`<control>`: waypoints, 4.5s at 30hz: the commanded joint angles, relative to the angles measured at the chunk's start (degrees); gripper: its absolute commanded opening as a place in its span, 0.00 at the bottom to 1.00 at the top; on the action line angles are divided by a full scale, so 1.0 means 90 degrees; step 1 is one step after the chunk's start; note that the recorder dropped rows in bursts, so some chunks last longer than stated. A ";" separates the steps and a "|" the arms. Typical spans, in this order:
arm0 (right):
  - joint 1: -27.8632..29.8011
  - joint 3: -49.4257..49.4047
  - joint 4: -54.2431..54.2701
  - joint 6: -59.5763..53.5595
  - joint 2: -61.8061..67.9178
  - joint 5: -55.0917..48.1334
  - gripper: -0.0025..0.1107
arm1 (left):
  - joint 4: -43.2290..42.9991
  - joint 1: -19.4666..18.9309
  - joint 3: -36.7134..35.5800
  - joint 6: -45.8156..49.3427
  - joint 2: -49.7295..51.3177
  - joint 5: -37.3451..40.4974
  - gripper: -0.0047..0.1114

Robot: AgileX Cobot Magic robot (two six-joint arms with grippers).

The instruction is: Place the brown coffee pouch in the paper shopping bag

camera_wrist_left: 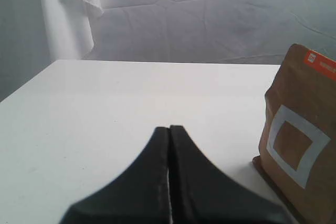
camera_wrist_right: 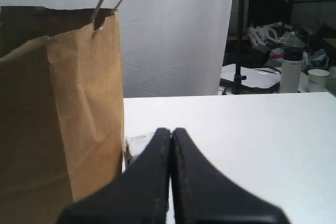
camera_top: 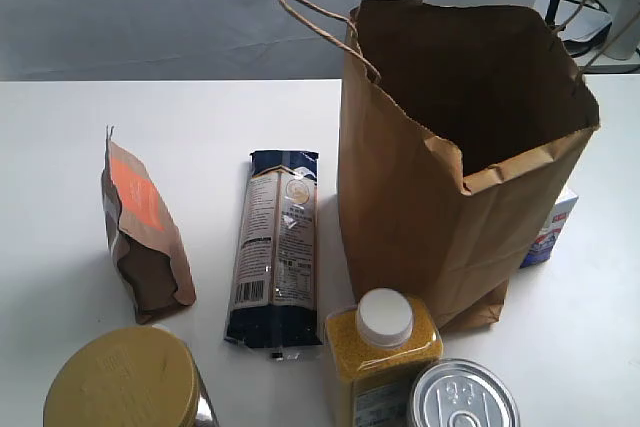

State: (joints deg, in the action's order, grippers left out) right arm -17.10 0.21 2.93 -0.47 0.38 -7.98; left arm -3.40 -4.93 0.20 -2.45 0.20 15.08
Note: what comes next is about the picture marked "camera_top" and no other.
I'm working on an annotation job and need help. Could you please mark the brown pouch with orange label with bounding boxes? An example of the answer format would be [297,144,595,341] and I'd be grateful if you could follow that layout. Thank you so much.
[101,127,196,325]

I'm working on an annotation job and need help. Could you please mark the brown paper bag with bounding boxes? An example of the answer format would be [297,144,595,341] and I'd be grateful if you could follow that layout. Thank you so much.
[276,0,640,332]

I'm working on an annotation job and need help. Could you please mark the dark blue pasta packet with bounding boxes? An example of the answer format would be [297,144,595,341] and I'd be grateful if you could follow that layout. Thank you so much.
[225,150,321,361]

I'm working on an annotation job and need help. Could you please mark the yellow grain bottle white cap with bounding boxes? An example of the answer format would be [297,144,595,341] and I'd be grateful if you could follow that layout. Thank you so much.
[323,288,443,426]

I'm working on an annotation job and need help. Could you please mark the white blue milk carton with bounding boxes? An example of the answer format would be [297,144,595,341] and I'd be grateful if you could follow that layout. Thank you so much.
[520,186,579,268]

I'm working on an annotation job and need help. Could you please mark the silver tin can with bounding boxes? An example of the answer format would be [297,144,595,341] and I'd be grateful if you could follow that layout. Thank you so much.
[406,359,520,427]

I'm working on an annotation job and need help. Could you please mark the jar with gold lid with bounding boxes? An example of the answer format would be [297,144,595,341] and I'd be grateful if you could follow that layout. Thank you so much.
[43,326,219,427]

